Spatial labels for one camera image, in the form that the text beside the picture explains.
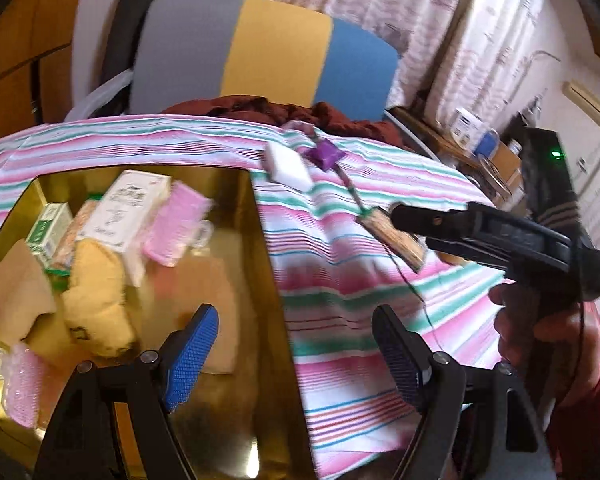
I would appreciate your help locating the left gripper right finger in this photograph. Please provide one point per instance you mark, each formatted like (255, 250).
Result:
(432, 383)

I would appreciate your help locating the small green white box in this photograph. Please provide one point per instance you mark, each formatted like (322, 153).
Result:
(48, 231)

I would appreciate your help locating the cracker packet green ends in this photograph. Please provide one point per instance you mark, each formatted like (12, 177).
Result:
(59, 269)

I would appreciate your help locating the yellow plush toy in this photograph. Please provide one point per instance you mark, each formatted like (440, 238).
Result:
(94, 303)

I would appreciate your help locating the right hand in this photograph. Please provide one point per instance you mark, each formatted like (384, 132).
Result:
(578, 326)

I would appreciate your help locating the patterned curtain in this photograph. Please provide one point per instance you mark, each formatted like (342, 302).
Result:
(464, 53)

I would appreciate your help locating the white foam block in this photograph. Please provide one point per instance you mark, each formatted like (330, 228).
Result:
(286, 167)

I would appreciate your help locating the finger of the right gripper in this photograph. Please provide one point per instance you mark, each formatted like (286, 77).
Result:
(453, 223)
(460, 252)

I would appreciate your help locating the air conditioner unit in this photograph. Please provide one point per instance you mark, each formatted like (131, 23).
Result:
(587, 101)

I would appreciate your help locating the gold tray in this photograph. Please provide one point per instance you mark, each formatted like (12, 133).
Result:
(248, 423)

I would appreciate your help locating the dark red garment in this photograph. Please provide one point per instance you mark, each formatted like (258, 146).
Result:
(260, 110)

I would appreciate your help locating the cardboard box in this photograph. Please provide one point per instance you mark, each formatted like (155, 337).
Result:
(502, 172)

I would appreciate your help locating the purple fabric sachet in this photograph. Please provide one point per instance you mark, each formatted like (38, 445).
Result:
(325, 154)

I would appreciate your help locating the pink hair roller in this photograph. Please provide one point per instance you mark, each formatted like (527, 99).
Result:
(176, 223)

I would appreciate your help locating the cream sock bundle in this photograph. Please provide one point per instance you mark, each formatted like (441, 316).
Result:
(404, 245)

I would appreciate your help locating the grey yellow blue chair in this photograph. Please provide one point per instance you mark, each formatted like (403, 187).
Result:
(202, 49)

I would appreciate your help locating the large white carton box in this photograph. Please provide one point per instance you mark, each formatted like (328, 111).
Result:
(120, 220)

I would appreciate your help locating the wooden wardrobe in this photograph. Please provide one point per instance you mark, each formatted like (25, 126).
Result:
(35, 62)

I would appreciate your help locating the pink green striped cloth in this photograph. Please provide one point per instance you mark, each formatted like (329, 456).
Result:
(330, 272)

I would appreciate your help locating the black device green light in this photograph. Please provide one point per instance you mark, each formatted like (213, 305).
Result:
(550, 196)

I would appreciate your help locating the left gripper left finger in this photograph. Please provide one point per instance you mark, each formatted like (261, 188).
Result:
(162, 380)

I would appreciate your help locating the white blue appliance box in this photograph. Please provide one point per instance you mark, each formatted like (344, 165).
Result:
(472, 135)

